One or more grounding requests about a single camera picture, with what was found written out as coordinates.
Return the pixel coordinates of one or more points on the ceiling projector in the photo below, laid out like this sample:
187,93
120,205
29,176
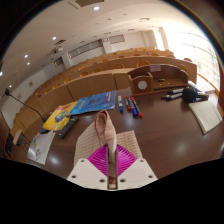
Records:
58,49

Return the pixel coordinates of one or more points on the white poster red print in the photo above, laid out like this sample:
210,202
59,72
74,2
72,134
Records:
41,148

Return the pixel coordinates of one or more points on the black remote control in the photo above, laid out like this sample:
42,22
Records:
68,126

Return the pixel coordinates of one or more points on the rows of wooden auditorium seats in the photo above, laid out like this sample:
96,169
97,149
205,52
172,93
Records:
90,85

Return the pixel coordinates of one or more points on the red marker pen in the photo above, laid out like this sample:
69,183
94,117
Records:
127,102
137,108

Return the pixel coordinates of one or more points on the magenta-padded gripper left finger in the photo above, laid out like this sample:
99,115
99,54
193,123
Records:
86,171

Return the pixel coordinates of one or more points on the blue booklet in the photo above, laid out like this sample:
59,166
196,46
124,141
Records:
95,102

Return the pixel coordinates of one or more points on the blue white marker pen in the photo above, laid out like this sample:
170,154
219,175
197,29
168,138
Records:
120,104

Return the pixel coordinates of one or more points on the square ceiling air vent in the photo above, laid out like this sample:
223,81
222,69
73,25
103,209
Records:
86,2

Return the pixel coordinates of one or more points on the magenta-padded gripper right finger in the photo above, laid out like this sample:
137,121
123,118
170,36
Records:
135,171

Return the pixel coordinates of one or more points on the wooden stool black legs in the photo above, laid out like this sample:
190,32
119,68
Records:
15,140

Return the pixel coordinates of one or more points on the white closed book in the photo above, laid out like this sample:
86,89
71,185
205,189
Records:
206,115

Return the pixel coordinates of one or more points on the black gooseneck desk microphone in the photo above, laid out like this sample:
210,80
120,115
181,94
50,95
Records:
44,128

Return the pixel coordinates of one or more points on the black handheld microphone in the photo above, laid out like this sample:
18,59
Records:
190,95

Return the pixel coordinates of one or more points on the black marker pen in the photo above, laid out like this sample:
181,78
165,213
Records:
171,97
175,91

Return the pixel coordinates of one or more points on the beige waffle towel red stripes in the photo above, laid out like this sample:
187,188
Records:
106,130

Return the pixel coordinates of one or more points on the recessed ceiling lights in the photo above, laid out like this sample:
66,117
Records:
96,8

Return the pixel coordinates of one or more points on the yellow booklet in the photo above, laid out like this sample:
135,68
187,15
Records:
60,116

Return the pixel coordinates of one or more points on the wooden desk organizer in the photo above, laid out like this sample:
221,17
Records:
156,80

